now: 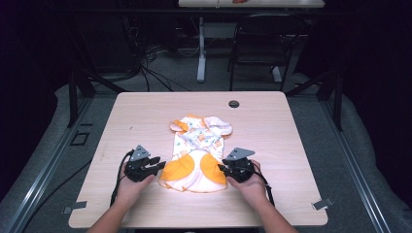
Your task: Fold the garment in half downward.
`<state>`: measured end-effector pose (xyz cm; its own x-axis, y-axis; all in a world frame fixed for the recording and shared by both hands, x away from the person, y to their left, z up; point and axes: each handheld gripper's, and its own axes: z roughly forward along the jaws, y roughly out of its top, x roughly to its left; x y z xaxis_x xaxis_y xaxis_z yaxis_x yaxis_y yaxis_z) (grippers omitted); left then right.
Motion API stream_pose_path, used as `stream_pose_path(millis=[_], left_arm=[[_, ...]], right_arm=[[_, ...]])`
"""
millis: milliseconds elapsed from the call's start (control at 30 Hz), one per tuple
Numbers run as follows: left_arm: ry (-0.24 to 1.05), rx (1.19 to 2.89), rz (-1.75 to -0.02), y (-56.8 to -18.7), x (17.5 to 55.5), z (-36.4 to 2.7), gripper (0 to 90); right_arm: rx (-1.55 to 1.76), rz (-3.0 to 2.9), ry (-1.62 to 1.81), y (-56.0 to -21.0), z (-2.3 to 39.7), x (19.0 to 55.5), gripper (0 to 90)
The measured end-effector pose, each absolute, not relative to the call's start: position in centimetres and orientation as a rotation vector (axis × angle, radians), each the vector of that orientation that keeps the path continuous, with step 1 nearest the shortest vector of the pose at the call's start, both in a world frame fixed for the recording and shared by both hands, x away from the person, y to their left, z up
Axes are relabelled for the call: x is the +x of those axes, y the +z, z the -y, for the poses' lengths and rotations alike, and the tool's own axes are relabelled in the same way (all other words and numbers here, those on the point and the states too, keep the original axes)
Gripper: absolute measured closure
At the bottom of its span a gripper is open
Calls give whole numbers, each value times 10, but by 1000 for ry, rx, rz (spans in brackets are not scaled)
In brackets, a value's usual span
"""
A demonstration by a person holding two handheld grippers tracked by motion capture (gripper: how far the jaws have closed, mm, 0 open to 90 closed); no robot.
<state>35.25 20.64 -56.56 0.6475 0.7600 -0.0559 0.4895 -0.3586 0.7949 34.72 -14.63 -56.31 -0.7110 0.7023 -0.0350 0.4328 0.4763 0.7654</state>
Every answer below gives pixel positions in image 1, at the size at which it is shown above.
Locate black folding chair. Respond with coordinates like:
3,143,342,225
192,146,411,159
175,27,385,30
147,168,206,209
226,13,309,92

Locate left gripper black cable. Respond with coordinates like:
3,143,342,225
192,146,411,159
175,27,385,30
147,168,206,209
109,149,135,208

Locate aluminium floor rail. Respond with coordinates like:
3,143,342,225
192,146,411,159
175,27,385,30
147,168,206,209
319,100,393,233
2,96,93,233

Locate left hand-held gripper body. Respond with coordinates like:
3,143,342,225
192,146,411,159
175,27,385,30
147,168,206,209
123,145,155,183

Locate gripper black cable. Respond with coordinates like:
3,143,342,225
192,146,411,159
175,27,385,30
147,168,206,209
252,160,276,208
109,149,135,208

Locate white desk with metal leg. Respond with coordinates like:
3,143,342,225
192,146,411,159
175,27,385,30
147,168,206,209
178,0,326,83

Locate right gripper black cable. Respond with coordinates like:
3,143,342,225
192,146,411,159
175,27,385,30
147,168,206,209
252,160,276,208

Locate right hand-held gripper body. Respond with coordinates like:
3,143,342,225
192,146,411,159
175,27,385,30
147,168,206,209
223,147,257,183

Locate orange and white baby garment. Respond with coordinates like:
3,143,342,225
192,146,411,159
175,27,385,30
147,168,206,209
157,113,234,194

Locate black metal stand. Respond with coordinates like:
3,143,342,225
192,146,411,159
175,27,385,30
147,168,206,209
285,69,344,132
66,18,127,128

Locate black floor cables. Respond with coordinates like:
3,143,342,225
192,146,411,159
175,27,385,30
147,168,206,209
122,16,202,93

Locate grey tape strip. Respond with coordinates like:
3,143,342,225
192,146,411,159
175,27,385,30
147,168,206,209
311,197,334,212
61,200,88,215

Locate person's right hand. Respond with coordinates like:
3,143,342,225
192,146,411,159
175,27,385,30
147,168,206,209
225,159,270,206

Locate person's left hand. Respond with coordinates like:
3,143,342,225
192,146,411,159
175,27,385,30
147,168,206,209
115,163,155,208

